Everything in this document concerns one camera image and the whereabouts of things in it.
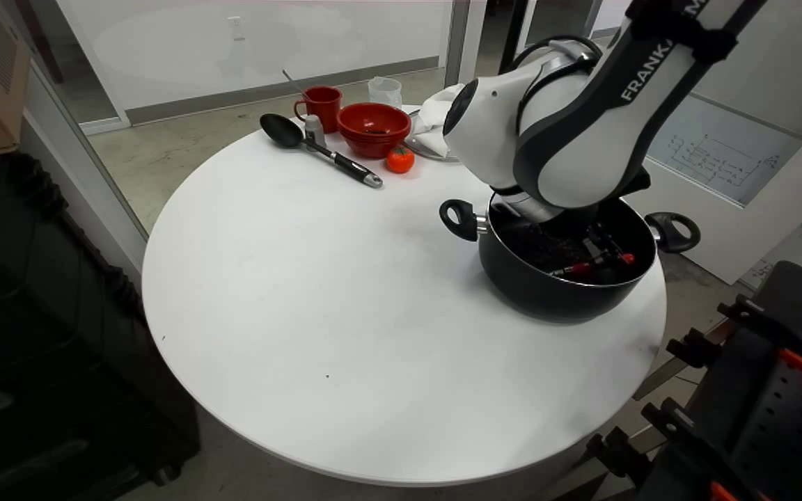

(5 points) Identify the black orange toggle clamp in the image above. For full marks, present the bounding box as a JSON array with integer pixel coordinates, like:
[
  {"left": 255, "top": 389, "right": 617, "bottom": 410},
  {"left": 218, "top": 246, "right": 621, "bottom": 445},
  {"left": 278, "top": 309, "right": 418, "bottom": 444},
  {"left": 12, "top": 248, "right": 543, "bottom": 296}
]
[
  {"left": 663, "top": 293, "right": 802, "bottom": 381},
  {"left": 589, "top": 399, "right": 748, "bottom": 501}
]

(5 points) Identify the black perforated breadboard table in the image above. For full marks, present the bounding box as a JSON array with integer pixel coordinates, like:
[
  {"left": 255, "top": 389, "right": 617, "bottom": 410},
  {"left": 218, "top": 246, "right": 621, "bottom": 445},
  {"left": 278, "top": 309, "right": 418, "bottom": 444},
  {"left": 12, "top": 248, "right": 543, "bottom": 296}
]
[{"left": 593, "top": 260, "right": 802, "bottom": 501}]

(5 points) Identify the red mug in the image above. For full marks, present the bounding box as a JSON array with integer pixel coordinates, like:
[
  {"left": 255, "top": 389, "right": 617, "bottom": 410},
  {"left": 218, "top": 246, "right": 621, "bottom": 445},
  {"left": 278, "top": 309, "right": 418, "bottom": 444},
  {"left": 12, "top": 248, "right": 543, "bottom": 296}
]
[{"left": 292, "top": 83, "right": 345, "bottom": 138}]

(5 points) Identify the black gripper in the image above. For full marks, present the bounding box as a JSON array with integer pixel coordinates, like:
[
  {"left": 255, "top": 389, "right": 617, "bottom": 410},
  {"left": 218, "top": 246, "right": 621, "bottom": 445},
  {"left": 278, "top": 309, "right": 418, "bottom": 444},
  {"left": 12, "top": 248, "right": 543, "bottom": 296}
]
[{"left": 491, "top": 203, "right": 640, "bottom": 278}]

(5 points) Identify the black two-handled cooking pot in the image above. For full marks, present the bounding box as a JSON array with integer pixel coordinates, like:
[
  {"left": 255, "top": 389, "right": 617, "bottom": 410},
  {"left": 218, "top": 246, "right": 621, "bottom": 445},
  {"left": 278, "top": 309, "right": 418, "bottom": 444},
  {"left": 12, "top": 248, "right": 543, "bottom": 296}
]
[{"left": 438, "top": 192, "right": 706, "bottom": 327}]

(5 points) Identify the white cloth towel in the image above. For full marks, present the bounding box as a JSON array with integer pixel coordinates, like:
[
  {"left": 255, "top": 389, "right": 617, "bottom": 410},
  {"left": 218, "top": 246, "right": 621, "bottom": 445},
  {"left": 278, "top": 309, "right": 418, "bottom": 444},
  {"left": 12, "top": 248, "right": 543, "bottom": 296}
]
[{"left": 411, "top": 86, "right": 466, "bottom": 161}]

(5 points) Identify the red plastic bowl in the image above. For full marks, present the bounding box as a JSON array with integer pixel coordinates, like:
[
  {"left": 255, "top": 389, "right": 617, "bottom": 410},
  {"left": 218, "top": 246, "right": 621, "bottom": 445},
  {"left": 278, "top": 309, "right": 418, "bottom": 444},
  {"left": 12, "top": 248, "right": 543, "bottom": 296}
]
[{"left": 335, "top": 101, "right": 416, "bottom": 161}]

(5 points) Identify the sheet with handwriting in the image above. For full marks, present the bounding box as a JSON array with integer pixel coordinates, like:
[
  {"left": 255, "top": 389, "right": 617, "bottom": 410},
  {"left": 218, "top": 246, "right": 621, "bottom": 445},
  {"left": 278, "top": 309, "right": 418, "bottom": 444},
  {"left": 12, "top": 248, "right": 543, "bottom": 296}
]
[{"left": 646, "top": 93, "right": 802, "bottom": 209}]

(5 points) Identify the clear plastic cup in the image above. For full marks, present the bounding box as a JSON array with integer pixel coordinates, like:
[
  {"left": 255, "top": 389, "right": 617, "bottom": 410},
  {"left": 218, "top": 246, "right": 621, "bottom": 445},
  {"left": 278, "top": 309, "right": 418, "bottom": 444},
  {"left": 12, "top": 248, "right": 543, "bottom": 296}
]
[{"left": 365, "top": 76, "right": 404, "bottom": 110}]

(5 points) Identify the white door panel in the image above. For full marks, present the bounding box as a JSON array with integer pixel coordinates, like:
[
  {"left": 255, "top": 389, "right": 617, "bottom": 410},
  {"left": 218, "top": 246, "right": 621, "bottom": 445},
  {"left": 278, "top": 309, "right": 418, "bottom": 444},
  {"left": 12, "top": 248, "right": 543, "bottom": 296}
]
[{"left": 593, "top": 0, "right": 802, "bottom": 288}]

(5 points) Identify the large black ladle spoon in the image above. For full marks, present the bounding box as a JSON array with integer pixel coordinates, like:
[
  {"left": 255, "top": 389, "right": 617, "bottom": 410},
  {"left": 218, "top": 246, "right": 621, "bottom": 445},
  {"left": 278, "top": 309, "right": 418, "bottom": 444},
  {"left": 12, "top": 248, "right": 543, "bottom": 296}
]
[{"left": 259, "top": 113, "right": 388, "bottom": 192}]

